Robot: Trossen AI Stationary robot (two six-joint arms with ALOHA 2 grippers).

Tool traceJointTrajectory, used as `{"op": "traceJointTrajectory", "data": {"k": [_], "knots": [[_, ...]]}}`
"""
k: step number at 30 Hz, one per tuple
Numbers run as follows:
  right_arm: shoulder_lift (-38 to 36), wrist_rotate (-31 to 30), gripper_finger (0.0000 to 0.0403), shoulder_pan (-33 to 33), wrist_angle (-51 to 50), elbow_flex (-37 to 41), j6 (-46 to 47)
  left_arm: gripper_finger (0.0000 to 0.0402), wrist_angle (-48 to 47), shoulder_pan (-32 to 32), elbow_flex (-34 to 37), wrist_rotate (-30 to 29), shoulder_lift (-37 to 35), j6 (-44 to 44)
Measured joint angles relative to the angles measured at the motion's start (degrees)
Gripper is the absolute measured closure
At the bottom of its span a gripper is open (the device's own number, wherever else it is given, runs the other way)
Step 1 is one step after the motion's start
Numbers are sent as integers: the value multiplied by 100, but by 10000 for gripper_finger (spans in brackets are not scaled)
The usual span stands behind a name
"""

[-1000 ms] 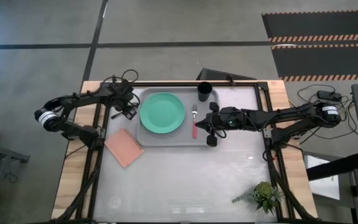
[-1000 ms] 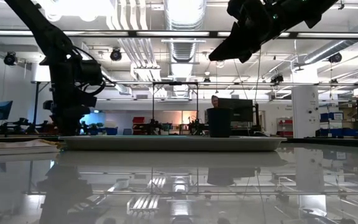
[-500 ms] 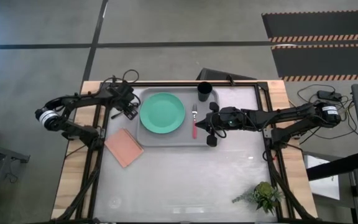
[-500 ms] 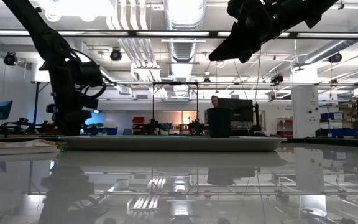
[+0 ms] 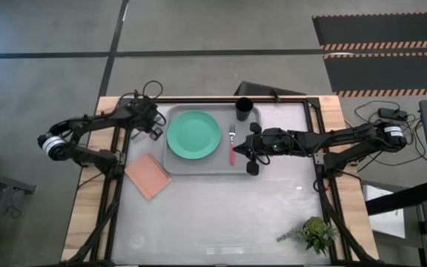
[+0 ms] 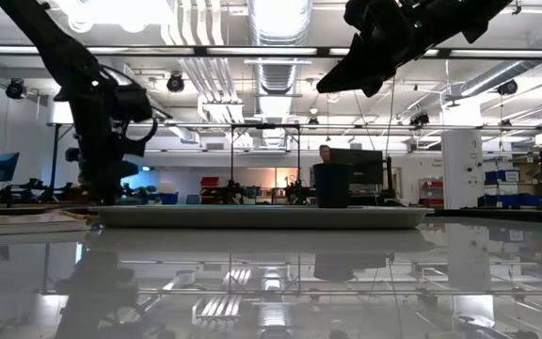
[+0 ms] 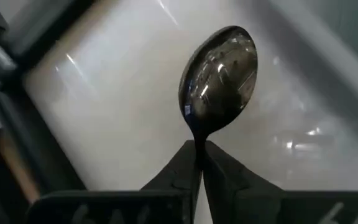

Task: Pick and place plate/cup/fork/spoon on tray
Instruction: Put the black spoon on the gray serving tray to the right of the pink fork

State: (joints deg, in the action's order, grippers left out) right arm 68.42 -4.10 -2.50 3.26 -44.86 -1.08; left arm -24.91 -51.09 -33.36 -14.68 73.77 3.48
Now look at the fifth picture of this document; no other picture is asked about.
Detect black metal rig frame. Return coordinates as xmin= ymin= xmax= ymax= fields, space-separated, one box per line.
xmin=61 ymin=88 xmax=380 ymax=267

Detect black striped-edge floor mat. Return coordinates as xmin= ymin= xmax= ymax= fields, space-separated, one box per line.
xmin=311 ymin=13 xmax=427 ymax=51
xmin=322 ymin=51 xmax=427 ymax=98

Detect fork with red handle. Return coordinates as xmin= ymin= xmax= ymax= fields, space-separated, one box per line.
xmin=228 ymin=123 xmax=237 ymax=167

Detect white paper sheet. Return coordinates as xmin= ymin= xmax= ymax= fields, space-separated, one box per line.
xmin=363 ymin=184 xmax=407 ymax=239

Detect black flat panel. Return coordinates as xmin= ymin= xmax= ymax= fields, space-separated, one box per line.
xmin=234 ymin=80 xmax=307 ymax=98

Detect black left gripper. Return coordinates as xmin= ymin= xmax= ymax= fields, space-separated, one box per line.
xmin=131 ymin=95 xmax=168 ymax=142

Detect black power adapter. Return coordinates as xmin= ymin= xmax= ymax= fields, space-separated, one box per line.
xmin=378 ymin=107 xmax=409 ymax=122

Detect green plastic plate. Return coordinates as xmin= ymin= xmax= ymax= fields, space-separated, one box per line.
xmin=166 ymin=110 xmax=222 ymax=161

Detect black diagonal beam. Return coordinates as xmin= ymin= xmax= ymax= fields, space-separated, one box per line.
xmin=364 ymin=180 xmax=427 ymax=217

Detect grey plastic tray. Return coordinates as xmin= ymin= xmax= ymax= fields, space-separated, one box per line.
xmin=162 ymin=103 xmax=263 ymax=176

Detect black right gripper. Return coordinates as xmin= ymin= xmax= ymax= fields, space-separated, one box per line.
xmin=233 ymin=122 xmax=293 ymax=177

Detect dark plastic cup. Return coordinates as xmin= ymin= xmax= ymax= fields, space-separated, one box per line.
xmin=234 ymin=96 xmax=254 ymax=122

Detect small green artificial plant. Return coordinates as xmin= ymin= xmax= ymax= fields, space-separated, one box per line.
xmin=276 ymin=216 xmax=339 ymax=257

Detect tangled black floor cables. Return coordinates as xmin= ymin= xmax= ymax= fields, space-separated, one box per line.
xmin=354 ymin=99 xmax=427 ymax=168

